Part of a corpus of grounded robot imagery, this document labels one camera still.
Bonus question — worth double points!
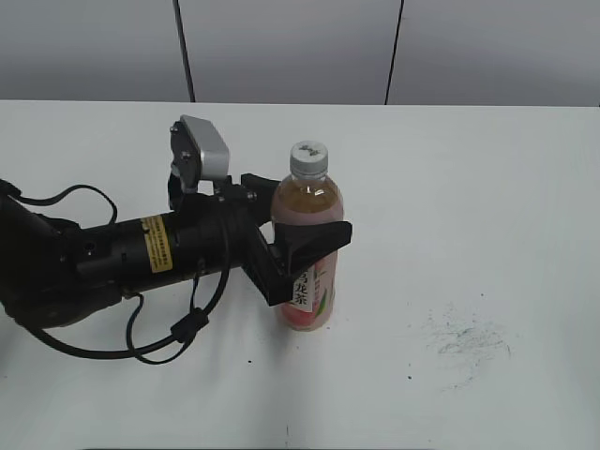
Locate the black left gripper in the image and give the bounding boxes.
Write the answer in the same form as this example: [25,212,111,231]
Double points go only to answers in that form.
[167,173,353,307]

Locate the peach oolong tea bottle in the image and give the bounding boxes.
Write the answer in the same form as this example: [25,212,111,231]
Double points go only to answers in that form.
[271,175,344,331]

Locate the white bottle cap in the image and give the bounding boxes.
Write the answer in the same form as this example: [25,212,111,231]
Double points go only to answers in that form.
[290,141,328,179]

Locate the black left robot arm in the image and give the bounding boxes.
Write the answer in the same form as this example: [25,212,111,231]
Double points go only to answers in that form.
[1,173,353,329]

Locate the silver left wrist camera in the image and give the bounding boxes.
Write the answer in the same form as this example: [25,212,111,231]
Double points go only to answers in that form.
[171,114,230,194]

